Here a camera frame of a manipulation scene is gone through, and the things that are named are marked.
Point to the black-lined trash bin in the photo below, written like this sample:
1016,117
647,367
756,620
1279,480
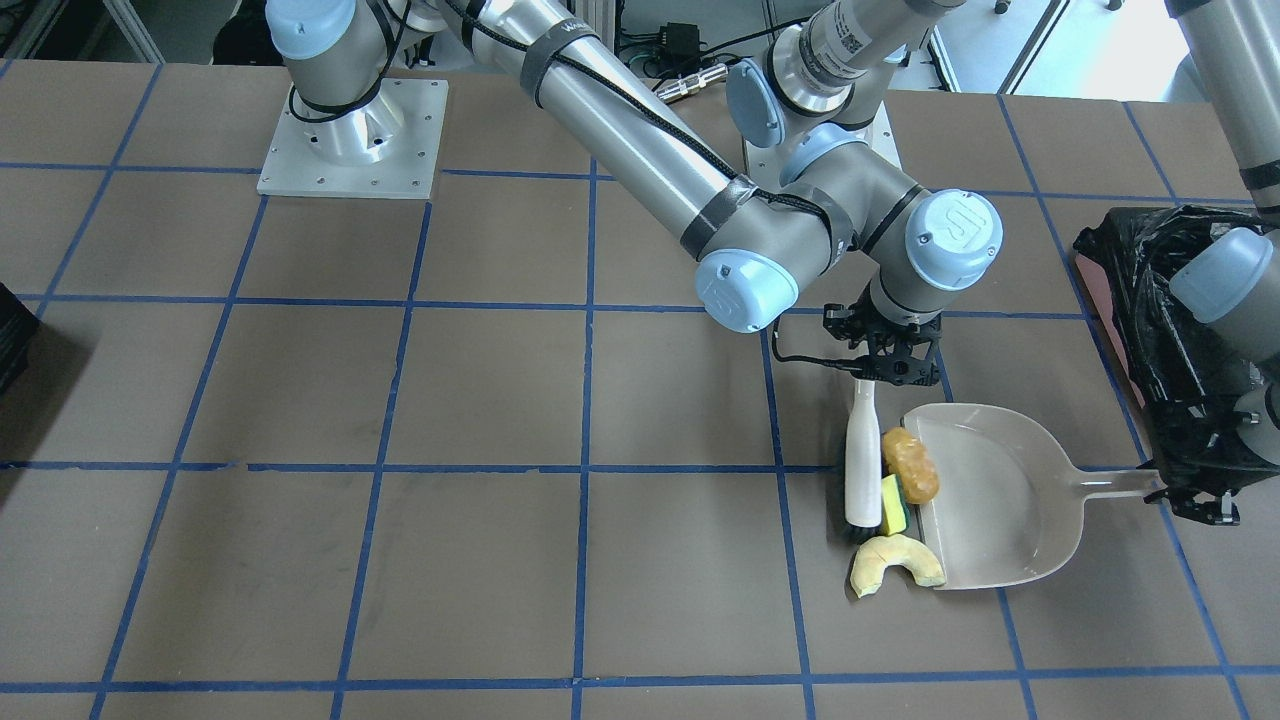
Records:
18,328
1188,377

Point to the yellow green sponge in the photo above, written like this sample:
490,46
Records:
896,512

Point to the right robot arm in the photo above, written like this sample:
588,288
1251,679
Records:
758,246

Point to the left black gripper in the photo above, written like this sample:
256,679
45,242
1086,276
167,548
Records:
1212,497

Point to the black power adapter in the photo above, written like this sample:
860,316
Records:
677,43

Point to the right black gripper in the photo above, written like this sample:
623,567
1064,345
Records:
838,322

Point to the white plastic dustpan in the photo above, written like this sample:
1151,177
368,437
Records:
1011,505

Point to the pale melon slice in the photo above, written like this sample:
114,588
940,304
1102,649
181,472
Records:
879,554

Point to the brown bread roll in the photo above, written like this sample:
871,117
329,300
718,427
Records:
906,457

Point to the white hand brush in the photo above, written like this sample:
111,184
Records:
863,505

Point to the silver cylindrical connector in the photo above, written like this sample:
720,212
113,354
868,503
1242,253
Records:
676,90

